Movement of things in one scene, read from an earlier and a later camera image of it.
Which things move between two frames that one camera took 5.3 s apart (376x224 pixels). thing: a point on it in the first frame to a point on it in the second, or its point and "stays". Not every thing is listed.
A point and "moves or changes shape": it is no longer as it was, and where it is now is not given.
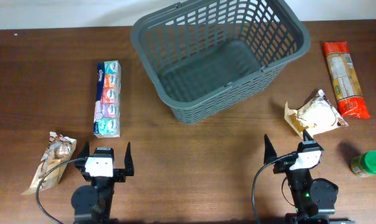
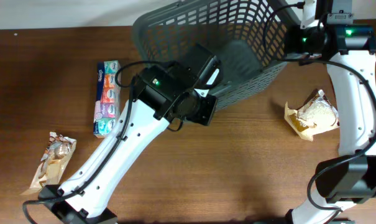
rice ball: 318,116 stays
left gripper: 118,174 to 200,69
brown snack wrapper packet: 59,149 stays
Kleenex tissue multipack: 107,107 stays
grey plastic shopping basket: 203,55 moves or changes shape
